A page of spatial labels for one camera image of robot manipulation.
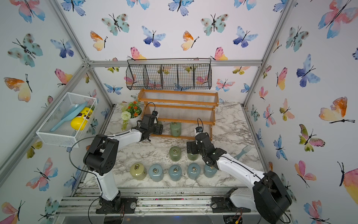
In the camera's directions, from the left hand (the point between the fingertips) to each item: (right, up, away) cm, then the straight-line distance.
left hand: (159, 124), depth 99 cm
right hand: (+24, -10, -15) cm, 30 cm away
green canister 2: (+12, -17, -15) cm, 26 cm away
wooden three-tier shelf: (+27, +10, +18) cm, 34 cm away
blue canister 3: (+23, -25, -22) cm, 41 cm away
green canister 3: (+23, -21, -10) cm, 33 cm away
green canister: (+12, -3, -4) cm, 13 cm away
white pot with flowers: (-19, +7, -1) cm, 20 cm away
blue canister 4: (+32, -26, -20) cm, 46 cm away
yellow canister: (-8, -26, -21) cm, 34 cm away
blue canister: (+3, -26, -22) cm, 34 cm away
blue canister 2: (+13, -25, -22) cm, 36 cm away
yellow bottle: (-34, +2, -29) cm, 45 cm away
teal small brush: (+58, -18, -6) cm, 61 cm away
